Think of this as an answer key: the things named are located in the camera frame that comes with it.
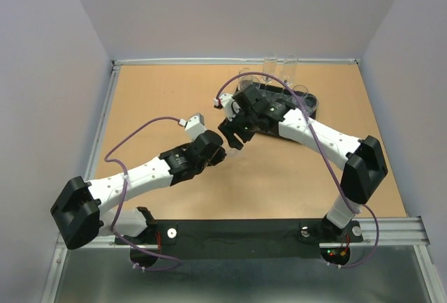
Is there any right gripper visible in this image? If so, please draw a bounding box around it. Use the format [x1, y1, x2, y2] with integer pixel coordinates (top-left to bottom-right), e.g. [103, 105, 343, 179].
[218, 104, 258, 151]

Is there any clear wine glass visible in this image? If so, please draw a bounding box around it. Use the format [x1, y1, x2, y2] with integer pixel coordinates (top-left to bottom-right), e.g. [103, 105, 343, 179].
[237, 67, 254, 91]

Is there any etched stemmed glass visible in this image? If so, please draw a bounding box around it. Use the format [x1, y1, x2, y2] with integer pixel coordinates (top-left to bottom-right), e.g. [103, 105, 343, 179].
[262, 53, 277, 96]

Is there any tall champagne flute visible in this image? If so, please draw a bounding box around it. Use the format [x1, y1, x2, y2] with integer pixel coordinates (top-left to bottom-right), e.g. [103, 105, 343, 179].
[279, 54, 298, 87]

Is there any small shot glass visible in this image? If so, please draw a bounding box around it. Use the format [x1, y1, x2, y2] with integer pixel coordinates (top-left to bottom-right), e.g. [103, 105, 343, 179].
[226, 147, 241, 158]

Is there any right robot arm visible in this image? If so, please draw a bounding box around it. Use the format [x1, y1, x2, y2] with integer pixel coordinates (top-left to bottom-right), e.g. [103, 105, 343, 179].
[214, 84, 388, 240]

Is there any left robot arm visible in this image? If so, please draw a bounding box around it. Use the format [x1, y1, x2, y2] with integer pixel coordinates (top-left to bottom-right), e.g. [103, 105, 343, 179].
[50, 130, 226, 250]

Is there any black plastic tray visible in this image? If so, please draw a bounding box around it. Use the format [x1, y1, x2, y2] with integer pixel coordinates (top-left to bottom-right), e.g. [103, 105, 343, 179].
[230, 81, 319, 143]

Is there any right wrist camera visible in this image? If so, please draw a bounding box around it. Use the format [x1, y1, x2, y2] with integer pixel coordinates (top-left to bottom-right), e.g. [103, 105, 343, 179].
[219, 94, 240, 121]

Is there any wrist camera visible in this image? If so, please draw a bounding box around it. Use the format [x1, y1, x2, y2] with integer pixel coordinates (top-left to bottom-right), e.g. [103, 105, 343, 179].
[219, 94, 240, 121]
[185, 113, 207, 141]

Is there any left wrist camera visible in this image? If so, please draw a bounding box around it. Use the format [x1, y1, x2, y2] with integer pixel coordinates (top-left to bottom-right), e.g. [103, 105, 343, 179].
[185, 113, 207, 141]

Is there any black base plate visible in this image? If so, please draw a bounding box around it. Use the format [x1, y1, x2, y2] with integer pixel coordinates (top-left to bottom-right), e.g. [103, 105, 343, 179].
[130, 219, 363, 260]

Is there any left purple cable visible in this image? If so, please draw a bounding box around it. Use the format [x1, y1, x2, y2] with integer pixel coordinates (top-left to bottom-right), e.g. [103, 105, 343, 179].
[103, 116, 188, 272]

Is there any purple cable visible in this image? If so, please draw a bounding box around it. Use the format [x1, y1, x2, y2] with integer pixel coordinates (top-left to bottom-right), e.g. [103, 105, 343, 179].
[212, 71, 381, 269]
[103, 116, 188, 272]

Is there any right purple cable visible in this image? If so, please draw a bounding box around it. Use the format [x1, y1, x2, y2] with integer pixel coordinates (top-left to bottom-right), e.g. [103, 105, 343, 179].
[212, 71, 381, 269]

